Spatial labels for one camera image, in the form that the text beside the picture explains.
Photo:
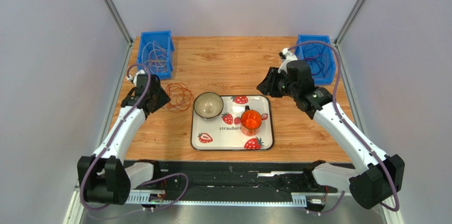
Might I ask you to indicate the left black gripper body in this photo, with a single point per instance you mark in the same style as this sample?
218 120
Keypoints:
159 96

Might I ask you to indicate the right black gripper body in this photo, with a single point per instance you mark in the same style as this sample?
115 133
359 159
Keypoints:
272 82

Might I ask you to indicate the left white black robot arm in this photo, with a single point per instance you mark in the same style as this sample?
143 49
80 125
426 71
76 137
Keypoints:
116 146

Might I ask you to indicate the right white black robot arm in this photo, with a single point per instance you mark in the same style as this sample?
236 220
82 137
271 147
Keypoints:
353 146

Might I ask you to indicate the right blue plastic bin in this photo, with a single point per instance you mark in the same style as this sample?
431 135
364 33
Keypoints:
320 58

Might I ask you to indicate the blue plastic bin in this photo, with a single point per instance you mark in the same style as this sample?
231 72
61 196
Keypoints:
155 52
320 58

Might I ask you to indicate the orange translucent mug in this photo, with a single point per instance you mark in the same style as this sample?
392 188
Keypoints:
251 121

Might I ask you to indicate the left blue plastic bin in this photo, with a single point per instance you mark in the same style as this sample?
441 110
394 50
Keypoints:
155 52

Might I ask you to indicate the grey ceramic bowl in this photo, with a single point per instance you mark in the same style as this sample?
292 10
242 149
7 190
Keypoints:
208 105

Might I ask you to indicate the white strawberry tray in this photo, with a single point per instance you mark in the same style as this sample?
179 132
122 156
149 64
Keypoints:
223 132

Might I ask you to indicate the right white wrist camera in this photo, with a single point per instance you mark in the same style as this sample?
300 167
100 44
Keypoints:
286 56

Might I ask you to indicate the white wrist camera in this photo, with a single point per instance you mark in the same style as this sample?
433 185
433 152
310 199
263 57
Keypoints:
286 56
133 79

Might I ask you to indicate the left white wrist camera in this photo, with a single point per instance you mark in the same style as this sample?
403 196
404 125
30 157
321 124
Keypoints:
133 79

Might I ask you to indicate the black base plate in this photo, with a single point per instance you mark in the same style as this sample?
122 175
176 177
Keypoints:
248 182

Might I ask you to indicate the aluminium front rail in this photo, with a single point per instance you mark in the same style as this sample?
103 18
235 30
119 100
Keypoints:
150 197

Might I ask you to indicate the left aluminium frame post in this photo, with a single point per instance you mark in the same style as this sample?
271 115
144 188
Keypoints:
121 26

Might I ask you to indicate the aluminium frame post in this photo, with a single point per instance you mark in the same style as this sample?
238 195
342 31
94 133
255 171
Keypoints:
339 41
121 26

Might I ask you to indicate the right aluminium frame post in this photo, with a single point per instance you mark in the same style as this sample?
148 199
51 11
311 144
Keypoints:
339 41

